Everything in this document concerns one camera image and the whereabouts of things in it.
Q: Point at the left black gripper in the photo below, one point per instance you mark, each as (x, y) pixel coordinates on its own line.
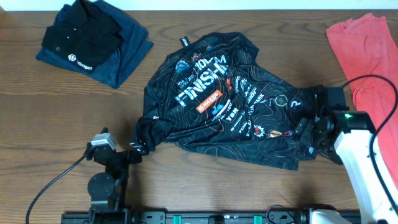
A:
(134, 159)

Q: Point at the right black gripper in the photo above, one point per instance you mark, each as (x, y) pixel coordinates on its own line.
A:
(303, 132)

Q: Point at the black printed cycling jersey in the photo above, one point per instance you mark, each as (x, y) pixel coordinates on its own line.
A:
(211, 97)

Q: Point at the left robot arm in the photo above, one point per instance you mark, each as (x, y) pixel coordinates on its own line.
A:
(107, 189)

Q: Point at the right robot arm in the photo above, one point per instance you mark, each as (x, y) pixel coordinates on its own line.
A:
(349, 138)

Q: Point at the folded navy blue shirt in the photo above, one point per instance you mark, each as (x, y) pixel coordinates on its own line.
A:
(121, 64)

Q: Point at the folded black polo shirt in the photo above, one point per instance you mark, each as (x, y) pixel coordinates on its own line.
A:
(85, 38)

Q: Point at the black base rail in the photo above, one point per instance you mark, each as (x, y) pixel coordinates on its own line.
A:
(190, 218)

